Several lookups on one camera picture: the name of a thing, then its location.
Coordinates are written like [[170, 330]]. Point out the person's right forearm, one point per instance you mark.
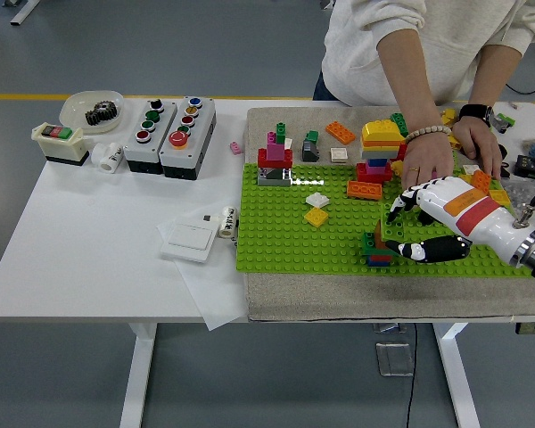
[[410, 89]]

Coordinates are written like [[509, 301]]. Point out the brown green blue brick stack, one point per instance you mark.
[[379, 258]]

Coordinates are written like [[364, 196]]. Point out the dark green brick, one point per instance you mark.
[[397, 122]]

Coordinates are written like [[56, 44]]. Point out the white pipe tee fitting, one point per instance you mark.
[[109, 159]]

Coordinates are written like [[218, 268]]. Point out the black wristwatch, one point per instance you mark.
[[474, 112]]

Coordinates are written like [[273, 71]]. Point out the white wall switch plate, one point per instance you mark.
[[187, 241]]

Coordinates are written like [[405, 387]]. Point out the grey stand foot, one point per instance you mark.
[[324, 3]]

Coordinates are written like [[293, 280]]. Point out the white square tile brick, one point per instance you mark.
[[339, 154]]

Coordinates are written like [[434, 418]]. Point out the white printed cylinder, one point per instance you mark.
[[226, 223]]

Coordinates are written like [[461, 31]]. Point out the person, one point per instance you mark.
[[361, 44]]

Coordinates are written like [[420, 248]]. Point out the yellow square brick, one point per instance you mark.
[[316, 217], [499, 197], [466, 178]]

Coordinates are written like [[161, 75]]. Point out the person's right hand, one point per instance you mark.
[[428, 160]]

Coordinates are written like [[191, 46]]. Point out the small green brick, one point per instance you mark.
[[312, 135]]

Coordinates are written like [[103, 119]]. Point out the black metal gear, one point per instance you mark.
[[101, 113]]

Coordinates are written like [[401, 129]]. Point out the person's left hand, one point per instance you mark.
[[477, 142]]

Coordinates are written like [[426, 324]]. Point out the grey emergency-stop control box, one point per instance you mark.
[[185, 160]]

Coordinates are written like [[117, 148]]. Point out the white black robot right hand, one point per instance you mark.
[[472, 209]]

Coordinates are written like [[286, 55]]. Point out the red pink grey brick tower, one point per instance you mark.
[[274, 153]]

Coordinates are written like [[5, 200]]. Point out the person's left forearm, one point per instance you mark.
[[492, 76]]

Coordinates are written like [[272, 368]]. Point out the black device box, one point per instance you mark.
[[532, 166]]

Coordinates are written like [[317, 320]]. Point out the thick orange brick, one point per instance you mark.
[[364, 191]]

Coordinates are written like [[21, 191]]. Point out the orange toy brick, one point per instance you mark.
[[481, 182]]

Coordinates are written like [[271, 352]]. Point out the green toy baseplate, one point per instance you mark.
[[294, 241]]

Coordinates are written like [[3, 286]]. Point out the translucent white bowl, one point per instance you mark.
[[73, 109]]

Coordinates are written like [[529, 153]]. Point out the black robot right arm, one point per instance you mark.
[[530, 252]]

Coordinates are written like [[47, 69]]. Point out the metal floor socket box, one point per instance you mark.
[[394, 359]]

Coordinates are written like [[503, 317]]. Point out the dark grey slope brick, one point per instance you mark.
[[310, 151]]

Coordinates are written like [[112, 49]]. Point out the small yellow brick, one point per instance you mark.
[[449, 116], [455, 142]]

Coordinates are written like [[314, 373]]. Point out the metal plate under table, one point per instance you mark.
[[390, 328]]

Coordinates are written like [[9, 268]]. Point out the yellow round brick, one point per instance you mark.
[[397, 167]]

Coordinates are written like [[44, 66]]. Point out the grey-brown mat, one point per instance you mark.
[[383, 296]]

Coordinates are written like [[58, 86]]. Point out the yellow orange red brick tower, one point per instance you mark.
[[379, 134]]

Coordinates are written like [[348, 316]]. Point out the grey green tool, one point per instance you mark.
[[501, 121]]

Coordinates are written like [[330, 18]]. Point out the desk controller panel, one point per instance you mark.
[[532, 328]]

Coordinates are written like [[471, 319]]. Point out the grey four-button control box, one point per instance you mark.
[[142, 151]]

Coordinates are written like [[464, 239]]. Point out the white table leg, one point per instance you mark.
[[457, 379], [138, 379]]

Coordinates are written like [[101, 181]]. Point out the small pink brick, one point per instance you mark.
[[235, 147]]

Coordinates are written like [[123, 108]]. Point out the long light green brick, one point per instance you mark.
[[394, 232]]

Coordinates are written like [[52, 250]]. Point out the white paper sheet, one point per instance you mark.
[[214, 298]]

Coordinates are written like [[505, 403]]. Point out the clear plastic bag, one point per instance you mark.
[[517, 191]]

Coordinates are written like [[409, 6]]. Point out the white desk leg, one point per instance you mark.
[[24, 11]]

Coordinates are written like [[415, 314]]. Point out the flat orange brick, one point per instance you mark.
[[340, 132]]

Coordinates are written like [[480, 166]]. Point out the cream red-green switch box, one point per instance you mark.
[[60, 145]]

